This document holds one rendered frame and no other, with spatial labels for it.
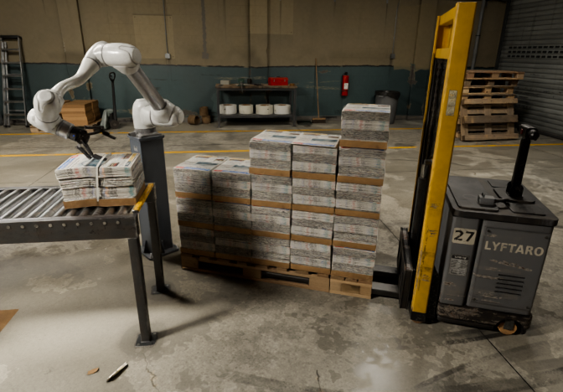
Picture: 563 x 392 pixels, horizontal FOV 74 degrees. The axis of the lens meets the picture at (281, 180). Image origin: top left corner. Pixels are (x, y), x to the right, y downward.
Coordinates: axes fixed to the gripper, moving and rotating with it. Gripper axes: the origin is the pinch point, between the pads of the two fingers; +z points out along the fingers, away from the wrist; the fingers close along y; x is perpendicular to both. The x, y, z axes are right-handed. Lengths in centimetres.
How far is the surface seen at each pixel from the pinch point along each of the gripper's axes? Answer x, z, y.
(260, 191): -27, 94, -5
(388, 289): 3, 199, 12
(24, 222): 27, -18, 43
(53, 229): 27, -5, 42
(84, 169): 13.5, -4.8, 11.2
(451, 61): 30, 134, -124
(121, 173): 12.5, 12.8, 5.6
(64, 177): 14.0, -12.1, 19.7
